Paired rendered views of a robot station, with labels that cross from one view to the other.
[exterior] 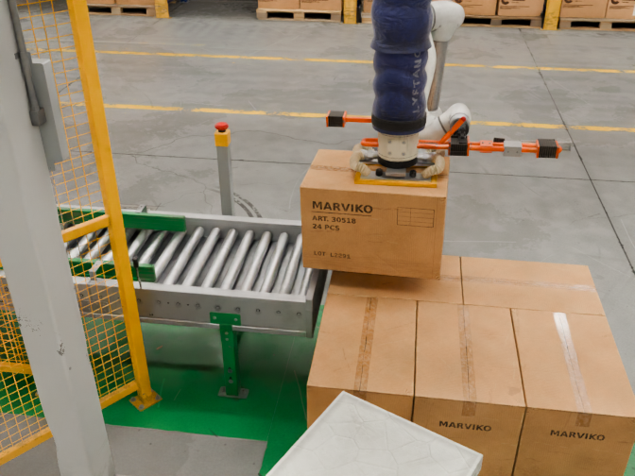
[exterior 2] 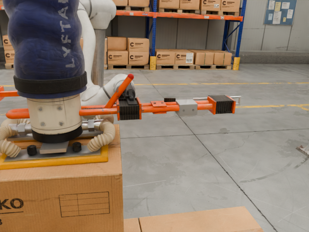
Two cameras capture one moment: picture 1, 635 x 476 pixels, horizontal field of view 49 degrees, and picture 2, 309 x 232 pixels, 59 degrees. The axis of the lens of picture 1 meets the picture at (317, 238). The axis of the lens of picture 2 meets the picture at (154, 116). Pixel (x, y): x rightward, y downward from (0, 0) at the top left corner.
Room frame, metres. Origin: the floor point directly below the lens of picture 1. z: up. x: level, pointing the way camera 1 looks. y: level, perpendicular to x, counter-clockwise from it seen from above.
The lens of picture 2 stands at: (1.74, -0.34, 1.52)
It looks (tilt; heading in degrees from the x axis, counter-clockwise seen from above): 20 degrees down; 339
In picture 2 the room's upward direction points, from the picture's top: 3 degrees clockwise
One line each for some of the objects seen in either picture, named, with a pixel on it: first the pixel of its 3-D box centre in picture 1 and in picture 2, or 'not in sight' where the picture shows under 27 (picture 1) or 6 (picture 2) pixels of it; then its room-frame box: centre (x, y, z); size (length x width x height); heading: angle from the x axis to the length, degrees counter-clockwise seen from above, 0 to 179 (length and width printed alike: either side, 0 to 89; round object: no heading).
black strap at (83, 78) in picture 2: (399, 116); (52, 78); (2.69, -0.34, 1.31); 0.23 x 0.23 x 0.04
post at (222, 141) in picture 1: (228, 216); not in sight; (3.30, 0.49, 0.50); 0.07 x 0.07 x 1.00; 82
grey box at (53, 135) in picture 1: (25, 110); not in sight; (1.93, 0.85, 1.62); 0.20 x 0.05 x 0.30; 82
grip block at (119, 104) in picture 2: (458, 145); (128, 108); (2.65, -0.59, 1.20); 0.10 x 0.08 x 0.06; 170
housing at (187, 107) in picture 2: (512, 148); (185, 107); (2.61, -0.80, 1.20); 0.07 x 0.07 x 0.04; 80
